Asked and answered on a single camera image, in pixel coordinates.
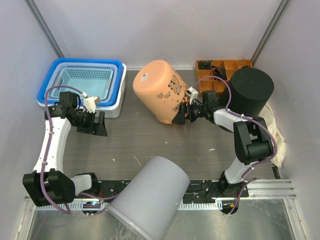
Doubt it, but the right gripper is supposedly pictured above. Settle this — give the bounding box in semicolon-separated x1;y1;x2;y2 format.
173;100;208;126

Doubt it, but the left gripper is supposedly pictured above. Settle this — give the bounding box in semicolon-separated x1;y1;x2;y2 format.
72;108;107;136

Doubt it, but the orange plastic container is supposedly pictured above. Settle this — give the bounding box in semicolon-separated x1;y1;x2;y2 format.
132;60;189;124

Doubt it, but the large black container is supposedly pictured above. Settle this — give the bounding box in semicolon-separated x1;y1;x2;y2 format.
228;67;274;118

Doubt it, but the grey plastic container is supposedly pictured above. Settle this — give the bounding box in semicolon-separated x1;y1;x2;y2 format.
107;156;190;240

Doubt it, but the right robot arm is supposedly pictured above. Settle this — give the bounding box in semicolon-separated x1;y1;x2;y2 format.
172;87;275;197

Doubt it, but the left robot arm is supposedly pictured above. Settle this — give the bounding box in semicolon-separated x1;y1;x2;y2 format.
22;91;108;207

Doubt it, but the white plastic tub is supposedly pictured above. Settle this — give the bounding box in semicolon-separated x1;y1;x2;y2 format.
37;62;127;119

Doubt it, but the orange compartment tray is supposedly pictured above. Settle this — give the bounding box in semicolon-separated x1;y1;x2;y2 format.
195;59;253;97

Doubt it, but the light blue perforated basket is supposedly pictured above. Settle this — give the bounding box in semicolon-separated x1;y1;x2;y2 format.
51;67;117;101

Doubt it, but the black part in tray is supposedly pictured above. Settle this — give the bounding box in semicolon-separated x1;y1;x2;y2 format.
197;60;212;70

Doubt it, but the blue plastic basket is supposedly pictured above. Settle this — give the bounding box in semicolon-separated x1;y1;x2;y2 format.
37;58;124;107

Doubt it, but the white translucent basket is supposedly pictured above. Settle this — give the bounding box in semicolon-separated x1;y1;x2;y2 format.
44;62;119;105

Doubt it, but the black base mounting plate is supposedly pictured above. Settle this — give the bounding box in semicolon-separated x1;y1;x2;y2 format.
75;180;249;204

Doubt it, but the cream cloth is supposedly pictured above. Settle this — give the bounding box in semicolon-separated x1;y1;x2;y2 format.
258;102;287;168

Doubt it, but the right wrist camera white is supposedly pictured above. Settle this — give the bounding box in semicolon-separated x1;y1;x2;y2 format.
185;86;199;105

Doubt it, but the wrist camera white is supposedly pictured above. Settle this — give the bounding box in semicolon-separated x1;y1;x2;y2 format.
83;96;101;113
185;86;199;105

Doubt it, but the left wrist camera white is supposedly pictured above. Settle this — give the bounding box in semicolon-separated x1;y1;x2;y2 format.
83;96;101;113

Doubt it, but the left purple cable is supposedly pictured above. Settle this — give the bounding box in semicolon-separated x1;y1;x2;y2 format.
41;85;123;216

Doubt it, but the aluminium rail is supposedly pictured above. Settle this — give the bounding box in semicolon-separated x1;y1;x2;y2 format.
36;179;296;212

